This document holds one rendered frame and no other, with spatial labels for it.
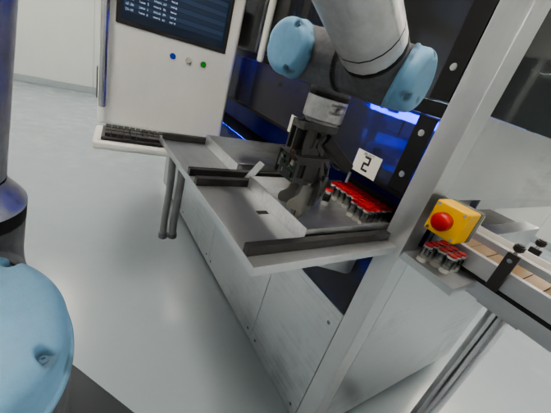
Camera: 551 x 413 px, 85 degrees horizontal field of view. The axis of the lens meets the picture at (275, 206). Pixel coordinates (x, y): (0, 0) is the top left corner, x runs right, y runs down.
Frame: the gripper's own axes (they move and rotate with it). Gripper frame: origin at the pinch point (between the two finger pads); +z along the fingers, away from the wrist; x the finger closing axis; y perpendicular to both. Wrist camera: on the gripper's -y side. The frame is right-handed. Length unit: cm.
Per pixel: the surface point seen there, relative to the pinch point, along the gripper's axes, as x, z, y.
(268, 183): -19.6, 1.9, -4.1
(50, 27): -544, 11, 59
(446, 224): 19.6, -8.2, -20.8
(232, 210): -8.3, 3.6, 11.4
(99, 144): -69, 12, 32
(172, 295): -73, 92, -3
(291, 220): 0.7, 1.1, 1.9
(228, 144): -54, 3, -7
